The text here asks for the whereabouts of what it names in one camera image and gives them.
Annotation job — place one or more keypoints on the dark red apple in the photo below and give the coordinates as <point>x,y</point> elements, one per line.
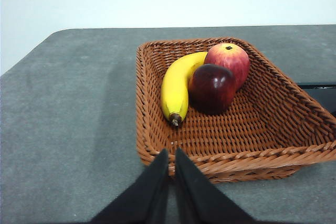
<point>211,89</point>

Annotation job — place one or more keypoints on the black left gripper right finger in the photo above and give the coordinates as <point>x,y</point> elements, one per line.
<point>199,195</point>

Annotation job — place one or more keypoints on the brown wicker basket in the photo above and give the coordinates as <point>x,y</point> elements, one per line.
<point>236,129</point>

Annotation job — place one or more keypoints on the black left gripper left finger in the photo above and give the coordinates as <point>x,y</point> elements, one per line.
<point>139,195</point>

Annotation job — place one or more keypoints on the yellow banana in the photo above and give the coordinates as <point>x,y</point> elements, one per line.
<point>176,87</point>

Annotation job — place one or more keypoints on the black rectangular tray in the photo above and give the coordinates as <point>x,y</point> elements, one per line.
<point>319,95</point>

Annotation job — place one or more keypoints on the red yellow apple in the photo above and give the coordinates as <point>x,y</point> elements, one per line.
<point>231,61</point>

